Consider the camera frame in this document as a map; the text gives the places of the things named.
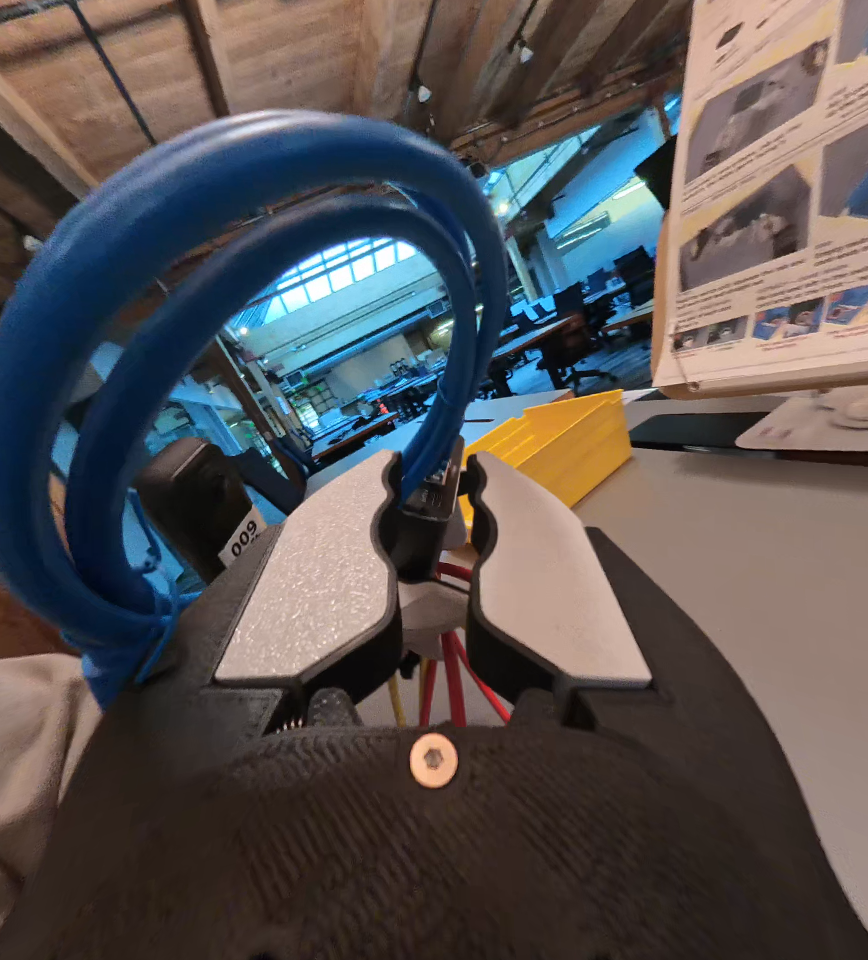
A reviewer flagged printed instruction sheet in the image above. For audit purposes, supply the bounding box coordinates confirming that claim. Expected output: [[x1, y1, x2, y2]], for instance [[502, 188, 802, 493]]
[[657, 0, 868, 393]]

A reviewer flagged grey desk with wooden edge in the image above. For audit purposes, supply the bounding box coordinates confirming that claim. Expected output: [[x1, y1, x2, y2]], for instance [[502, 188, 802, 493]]
[[306, 387, 579, 490]]

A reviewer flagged red ethernet cable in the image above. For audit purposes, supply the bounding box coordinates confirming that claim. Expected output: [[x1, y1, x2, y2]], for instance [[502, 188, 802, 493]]
[[418, 562, 514, 728]]

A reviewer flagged person's left forearm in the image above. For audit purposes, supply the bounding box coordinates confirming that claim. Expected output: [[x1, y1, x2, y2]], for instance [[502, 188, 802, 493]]
[[0, 651, 106, 960]]

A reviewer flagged blue ethernet cable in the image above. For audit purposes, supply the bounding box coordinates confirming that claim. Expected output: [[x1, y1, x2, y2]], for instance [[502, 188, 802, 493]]
[[0, 110, 510, 711]]

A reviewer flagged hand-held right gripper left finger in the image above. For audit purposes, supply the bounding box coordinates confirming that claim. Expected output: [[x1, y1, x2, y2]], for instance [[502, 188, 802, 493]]
[[212, 450, 405, 702]]

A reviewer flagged black flat pad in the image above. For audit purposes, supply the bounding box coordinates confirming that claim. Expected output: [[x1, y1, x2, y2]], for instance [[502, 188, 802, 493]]
[[628, 410, 792, 453]]

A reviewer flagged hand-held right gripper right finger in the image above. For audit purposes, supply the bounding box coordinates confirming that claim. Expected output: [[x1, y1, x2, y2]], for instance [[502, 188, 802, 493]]
[[466, 452, 654, 710]]

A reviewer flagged yellow ethernet cable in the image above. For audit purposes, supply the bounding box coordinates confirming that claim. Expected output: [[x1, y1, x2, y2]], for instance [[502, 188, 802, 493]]
[[386, 658, 435, 728]]

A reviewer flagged black ethernet splitter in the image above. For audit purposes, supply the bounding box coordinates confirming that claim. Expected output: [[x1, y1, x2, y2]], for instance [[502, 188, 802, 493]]
[[391, 448, 473, 584]]

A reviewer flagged black office chair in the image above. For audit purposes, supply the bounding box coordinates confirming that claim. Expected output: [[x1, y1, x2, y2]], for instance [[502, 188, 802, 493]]
[[537, 283, 609, 385]]

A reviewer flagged yellow plastic bin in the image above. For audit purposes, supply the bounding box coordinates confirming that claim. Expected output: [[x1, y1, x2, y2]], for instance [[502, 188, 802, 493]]
[[457, 387, 634, 527]]

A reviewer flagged black monitor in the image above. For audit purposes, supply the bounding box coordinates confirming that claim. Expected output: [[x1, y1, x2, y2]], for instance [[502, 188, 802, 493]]
[[632, 133, 680, 213]]

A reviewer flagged wooden sheet stand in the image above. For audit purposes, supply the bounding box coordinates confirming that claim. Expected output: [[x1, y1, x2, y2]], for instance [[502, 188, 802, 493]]
[[650, 213, 868, 402]]

